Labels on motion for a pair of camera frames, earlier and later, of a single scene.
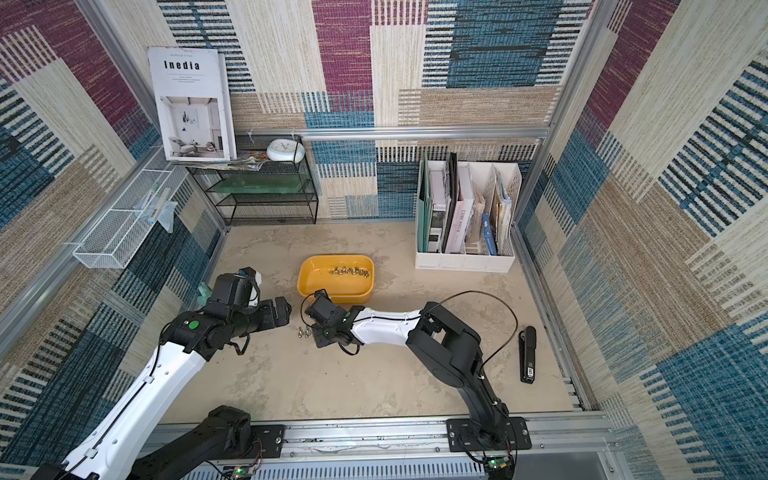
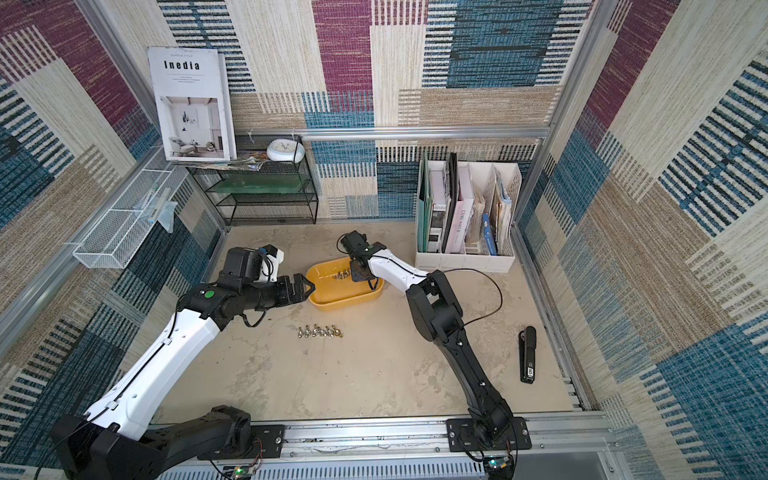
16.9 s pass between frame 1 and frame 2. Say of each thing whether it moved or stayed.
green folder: stayed
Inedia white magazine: stayed
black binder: stayed
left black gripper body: moved
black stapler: stayed
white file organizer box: stayed
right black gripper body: moved
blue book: stayed
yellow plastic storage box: moved
